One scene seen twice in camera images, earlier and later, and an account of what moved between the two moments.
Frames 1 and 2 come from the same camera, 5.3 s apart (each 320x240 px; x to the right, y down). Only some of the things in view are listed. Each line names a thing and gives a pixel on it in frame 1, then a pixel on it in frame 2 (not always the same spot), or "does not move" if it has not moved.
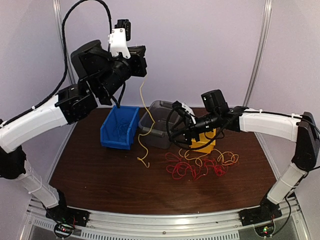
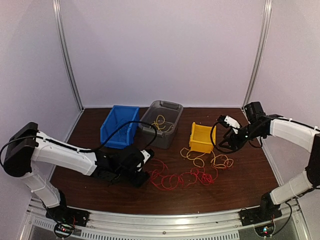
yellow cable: x=147 y=131 -> x=160 y=120
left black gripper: x=139 y=53 -> x=138 y=181
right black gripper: x=190 y=127 -> x=231 y=138
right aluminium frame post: x=268 y=11 does not move
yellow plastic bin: x=207 y=147 does not move
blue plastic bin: x=118 y=129 does not move
